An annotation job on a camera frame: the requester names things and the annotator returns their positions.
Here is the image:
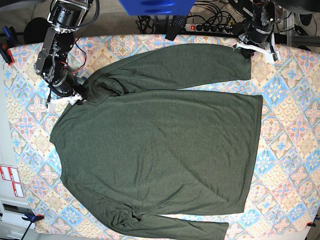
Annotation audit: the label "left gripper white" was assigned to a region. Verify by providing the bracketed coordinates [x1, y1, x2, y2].
[232, 33, 279, 63]

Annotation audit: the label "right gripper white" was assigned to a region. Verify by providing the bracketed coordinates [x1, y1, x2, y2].
[44, 93, 86, 112]

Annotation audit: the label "dark green long-sleeve shirt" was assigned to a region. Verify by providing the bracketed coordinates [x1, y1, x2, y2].
[50, 44, 263, 240]

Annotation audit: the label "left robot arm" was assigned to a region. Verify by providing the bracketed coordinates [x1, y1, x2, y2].
[229, 0, 283, 64]

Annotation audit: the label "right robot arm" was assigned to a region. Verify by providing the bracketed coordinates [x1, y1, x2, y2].
[34, 0, 100, 112]

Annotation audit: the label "blue clamp upper left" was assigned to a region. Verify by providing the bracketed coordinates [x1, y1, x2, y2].
[0, 26, 15, 66]

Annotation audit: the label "blue clamp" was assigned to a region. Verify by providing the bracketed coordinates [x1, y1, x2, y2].
[0, 26, 15, 66]
[21, 213, 45, 240]

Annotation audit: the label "black round stool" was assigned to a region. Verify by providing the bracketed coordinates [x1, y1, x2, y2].
[23, 17, 51, 44]

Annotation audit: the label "white red-framed labels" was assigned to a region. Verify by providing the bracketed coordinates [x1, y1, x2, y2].
[0, 165, 25, 198]

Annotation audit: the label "black remote control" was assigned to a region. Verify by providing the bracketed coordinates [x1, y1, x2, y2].
[165, 15, 187, 41]

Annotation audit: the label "blue clamp lower left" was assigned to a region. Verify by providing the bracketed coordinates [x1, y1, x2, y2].
[21, 213, 45, 240]

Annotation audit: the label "blue plastic box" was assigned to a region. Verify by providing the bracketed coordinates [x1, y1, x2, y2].
[119, 0, 195, 16]

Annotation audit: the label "patterned colourful tablecloth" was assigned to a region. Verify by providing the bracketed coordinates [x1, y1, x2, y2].
[0, 44, 320, 240]

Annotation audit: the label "orange clamp lower right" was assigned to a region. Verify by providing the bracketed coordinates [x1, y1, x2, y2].
[306, 222, 317, 227]

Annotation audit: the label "white power strip red switch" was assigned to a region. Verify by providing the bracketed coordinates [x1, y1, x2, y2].
[184, 23, 231, 34]

